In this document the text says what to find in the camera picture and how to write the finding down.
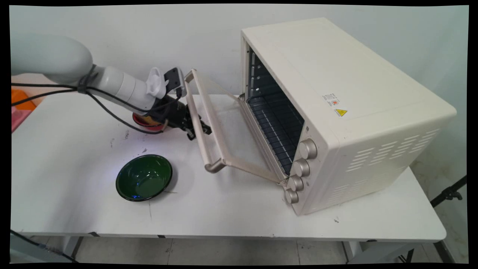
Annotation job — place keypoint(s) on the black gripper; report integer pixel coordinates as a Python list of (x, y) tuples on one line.
[(173, 114)]

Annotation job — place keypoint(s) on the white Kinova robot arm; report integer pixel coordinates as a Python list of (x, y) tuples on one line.
[(56, 56)]

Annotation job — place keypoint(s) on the toasted bread slice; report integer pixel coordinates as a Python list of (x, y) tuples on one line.
[(148, 119)]

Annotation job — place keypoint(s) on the red bowl with black rim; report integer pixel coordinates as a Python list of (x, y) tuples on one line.
[(139, 120)]

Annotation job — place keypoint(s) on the green bowl with black rim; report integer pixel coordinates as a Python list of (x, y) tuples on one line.
[(143, 177)]

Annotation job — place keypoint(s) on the large silver oven knob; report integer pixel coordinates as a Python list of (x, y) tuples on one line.
[(308, 148)]

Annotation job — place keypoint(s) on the yellow warning sticker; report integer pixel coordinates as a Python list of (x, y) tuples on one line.
[(341, 112)]

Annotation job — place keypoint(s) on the cream toaster oven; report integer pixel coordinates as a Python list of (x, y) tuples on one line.
[(366, 104)]

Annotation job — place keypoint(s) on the white table leg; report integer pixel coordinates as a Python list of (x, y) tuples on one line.
[(73, 246)]

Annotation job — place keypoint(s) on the pink object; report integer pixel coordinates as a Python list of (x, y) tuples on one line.
[(18, 117)]

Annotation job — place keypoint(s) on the orange object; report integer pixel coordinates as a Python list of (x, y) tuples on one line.
[(20, 99)]

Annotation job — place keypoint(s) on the black tripod leg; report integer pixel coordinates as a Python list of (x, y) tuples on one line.
[(450, 192)]

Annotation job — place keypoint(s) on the black wrist camera, white mount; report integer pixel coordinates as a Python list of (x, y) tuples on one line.
[(168, 80)]

